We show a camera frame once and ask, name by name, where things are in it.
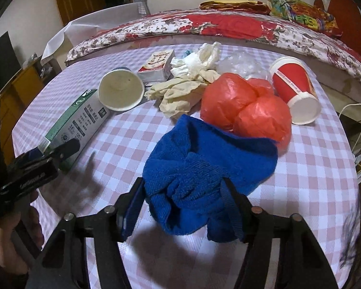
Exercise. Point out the wooden cabinet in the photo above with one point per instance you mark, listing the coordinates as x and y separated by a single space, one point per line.
27 87

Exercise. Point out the small red white box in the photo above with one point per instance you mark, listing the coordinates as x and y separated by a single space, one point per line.
156 63

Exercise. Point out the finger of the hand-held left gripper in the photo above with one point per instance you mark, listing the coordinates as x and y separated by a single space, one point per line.
34 154
64 150

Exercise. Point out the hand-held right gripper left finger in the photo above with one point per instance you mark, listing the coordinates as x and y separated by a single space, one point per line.
131 207

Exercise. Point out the floral quilt bed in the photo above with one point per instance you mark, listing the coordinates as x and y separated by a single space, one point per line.
228 27

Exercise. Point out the red plastic bag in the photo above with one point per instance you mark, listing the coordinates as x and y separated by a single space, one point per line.
228 96

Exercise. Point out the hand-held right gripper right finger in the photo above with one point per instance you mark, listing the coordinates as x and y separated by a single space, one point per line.
230 207

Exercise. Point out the red paper cup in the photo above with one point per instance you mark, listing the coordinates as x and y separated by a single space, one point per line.
288 81

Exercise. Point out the blue towel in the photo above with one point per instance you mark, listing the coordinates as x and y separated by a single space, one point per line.
198 162

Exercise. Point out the clear plastic bag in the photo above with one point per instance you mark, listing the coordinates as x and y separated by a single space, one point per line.
243 63

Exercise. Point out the person's left forearm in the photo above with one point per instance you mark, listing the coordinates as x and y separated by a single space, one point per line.
3 281

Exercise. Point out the green white carton box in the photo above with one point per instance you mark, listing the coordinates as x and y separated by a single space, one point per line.
78 120

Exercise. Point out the person's left hand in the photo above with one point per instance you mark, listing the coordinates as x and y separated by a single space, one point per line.
3 243

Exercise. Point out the red white headboard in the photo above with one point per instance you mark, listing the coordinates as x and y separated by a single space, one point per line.
346 9

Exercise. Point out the colourful patterned pillow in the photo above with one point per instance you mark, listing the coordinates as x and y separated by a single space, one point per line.
300 12

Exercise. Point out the cream rubber gloves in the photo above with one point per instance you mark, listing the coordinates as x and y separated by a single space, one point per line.
174 93

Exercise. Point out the yellow red folded blanket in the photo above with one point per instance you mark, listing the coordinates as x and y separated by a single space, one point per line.
228 4

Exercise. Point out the pink checked tablecloth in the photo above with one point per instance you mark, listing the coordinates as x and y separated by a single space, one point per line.
123 132

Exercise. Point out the white blue paper cup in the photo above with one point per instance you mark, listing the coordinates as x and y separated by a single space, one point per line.
117 87

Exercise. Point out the white plastic bag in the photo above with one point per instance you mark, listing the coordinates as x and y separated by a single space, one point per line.
201 57

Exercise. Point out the black television screen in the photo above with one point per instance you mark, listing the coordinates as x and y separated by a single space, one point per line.
0 63

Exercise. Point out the white cloth cover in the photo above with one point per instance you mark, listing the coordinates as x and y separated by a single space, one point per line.
87 24

